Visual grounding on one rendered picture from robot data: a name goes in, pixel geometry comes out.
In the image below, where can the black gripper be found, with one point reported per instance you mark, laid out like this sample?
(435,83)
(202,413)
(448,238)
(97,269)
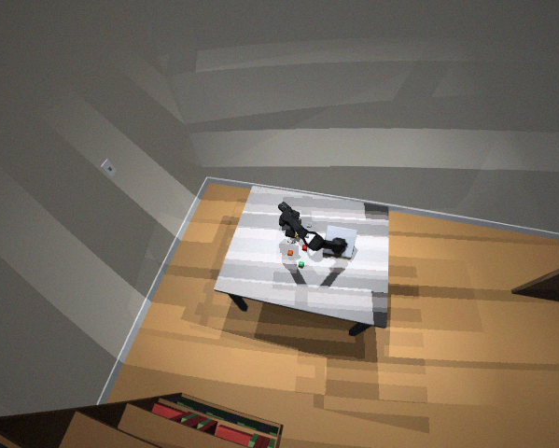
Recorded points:
(290,233)

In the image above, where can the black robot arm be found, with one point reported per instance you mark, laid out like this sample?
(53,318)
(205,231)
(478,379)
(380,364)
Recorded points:
(337,245)

